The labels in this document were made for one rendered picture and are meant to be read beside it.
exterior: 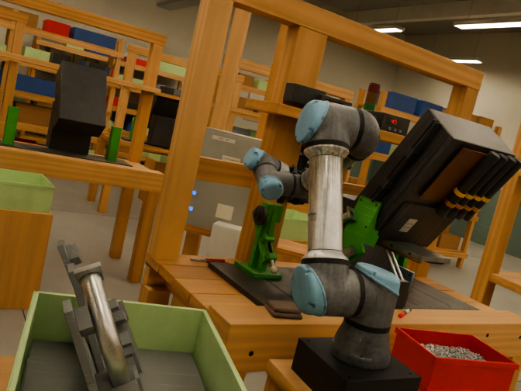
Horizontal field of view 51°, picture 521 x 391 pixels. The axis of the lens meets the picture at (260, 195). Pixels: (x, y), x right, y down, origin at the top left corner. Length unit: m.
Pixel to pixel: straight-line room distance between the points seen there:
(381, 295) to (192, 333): 0.48
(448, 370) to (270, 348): 0.52
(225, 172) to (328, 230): 0.94
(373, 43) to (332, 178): 1.17
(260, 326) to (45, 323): 0.58
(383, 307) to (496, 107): 11.91
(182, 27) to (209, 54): 10.29
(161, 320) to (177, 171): 0.74
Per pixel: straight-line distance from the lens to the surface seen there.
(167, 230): 2.05
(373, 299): 1.34
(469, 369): 1.80
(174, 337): 1.44
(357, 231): 2.08
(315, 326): 1.72
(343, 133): 1.38
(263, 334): 1.62
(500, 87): 13.25
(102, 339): 0.85
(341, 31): 2.32
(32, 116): 8.53
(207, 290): 1.84
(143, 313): 1.41
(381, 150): 7.35
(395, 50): 2.51
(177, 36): 12.24
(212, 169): 2.16
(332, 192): 1.34
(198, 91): 2.00
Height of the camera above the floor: 1.45
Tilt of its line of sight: 7 degrees down
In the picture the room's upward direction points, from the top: 13 degrees clockwise
